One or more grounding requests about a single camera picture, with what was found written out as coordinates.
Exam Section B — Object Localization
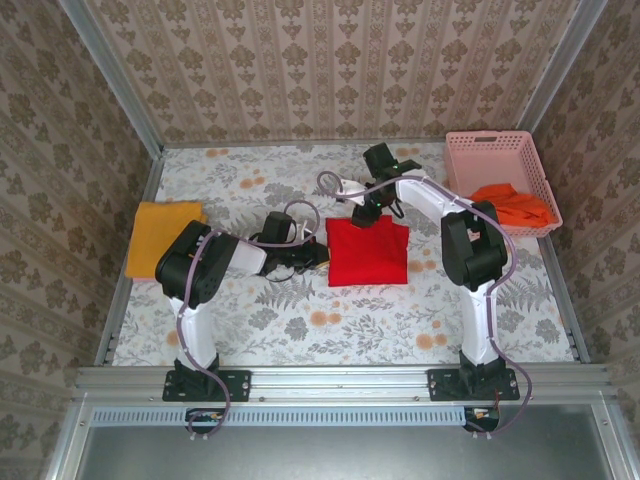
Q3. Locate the black electronics box with wires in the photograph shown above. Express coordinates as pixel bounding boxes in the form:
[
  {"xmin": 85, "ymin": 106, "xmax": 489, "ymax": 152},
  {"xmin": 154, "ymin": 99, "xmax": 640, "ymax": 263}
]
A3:
[
  {"xmin": 185, "ymin": 407, "xmax": 234, "ymax": 435},
  {"xmin": 463, "ymin": 405, "xmax": 501, "ymax": 432}
]

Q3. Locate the grey slotted cable duct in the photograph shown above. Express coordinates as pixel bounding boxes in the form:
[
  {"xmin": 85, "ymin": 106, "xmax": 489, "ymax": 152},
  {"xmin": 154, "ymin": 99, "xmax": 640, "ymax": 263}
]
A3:
[{"xmin": 91, "ymin": 405, "xmax": 469, "ymax": 427}]

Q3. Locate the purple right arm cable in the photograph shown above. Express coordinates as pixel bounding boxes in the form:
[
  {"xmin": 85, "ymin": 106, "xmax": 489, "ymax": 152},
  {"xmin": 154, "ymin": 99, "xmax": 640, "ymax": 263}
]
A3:
[{"xmin": 317, "ymin": 170, "xmax": 534, "ymax": 441}]

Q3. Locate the orange t-shirt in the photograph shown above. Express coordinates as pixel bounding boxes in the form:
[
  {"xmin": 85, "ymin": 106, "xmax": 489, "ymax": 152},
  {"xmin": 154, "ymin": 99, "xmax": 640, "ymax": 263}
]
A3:
[{"xmin": 469, "ymin": 183, "xmax": 560, "ymax": 229}]

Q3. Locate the grey metal panel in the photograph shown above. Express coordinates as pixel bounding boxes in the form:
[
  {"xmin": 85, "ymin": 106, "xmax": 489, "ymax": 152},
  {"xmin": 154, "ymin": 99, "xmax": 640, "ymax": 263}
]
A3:
[{"xmin": 44, "ymin": 399, "xmax": 640, "ymax": 480}]

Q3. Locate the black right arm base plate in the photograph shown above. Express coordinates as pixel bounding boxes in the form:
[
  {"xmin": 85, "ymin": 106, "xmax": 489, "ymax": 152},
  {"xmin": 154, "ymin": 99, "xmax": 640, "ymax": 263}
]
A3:
[{"xmin": 427, "ymin": 368, "xmax": 521, "ymax": 403}]

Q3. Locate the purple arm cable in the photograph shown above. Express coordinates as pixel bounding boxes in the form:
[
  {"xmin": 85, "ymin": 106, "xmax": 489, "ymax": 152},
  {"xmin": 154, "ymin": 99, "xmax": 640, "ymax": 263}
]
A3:
[
  {"xmin": 317, "ymin": 170, "xmax": 534, "ymax": 441},
  {"xmin": 177, "ymin": 199, "xmax": 322, "ymax": 441}
]

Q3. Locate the yellow folded t-shirt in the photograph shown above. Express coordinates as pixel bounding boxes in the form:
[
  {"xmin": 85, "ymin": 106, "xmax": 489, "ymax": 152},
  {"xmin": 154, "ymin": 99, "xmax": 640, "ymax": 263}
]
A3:
[{"xmin": 124, "ymin": 199, "xmax": 209, "ymax": 280}]

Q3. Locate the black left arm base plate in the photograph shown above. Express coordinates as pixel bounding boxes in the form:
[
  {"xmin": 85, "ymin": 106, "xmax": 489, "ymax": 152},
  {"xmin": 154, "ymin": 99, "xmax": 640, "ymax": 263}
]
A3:
[{"xmin": 162, "ymin": 368, "xmax": 251, "ymax": 403}]

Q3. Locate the red t-shirt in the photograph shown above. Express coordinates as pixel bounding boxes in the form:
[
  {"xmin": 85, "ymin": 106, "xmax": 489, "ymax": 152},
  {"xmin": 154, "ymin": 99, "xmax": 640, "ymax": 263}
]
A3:
[{"xmin": 325, "ymin": 214, "xmax": 410, "ymax": 288}]

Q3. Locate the aluminium frame post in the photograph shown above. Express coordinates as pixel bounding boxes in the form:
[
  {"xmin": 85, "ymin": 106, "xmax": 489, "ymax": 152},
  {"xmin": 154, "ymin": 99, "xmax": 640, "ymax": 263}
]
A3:
[
  {"xmin": 56, "ymin": 0, "xmax": 166, "ymax": 160},
  {"xmin": 516, "ymin": 0, "xmax": 610, "ymax": 134}
]

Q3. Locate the aluminium mounting rail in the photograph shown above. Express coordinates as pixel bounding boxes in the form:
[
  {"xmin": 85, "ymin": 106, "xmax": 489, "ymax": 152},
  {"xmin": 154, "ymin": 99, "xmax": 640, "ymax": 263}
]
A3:
[{"xmin": 72, "ymin": 363, "xmax": 619, "ymax": 405}]

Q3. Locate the aluminium table side rail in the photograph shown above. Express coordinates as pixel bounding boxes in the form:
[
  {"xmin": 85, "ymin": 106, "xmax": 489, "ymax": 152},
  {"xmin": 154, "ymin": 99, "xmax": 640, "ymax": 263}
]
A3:
[
  {"xmin": 94, "ymin": 154, "xmax": 166, "ymax": 369},
  {"xmin": 542, "ymin": 234, "xmax": 593, "ymax": 365}
]

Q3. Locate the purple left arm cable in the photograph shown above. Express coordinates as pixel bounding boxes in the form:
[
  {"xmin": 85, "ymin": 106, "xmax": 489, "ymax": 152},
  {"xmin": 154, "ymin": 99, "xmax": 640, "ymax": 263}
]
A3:
[{"xmin": 177, "ymin": 199, "xmax": 322, "ymax": 441}]

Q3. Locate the pink plastic basket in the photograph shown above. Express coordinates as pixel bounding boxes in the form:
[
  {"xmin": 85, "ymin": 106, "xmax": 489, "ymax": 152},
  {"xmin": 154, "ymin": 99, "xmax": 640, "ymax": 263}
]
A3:
[{"xmin": 443, "ymin": 130, "xmax": 565, "ymax": 240}]

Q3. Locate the floral tablecloth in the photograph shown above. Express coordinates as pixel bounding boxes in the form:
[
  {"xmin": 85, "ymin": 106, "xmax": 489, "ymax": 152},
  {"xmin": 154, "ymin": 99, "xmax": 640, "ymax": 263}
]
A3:
[{"xmin": 112, "ymin": 142, "xmax": 576, "ymax": 369}]

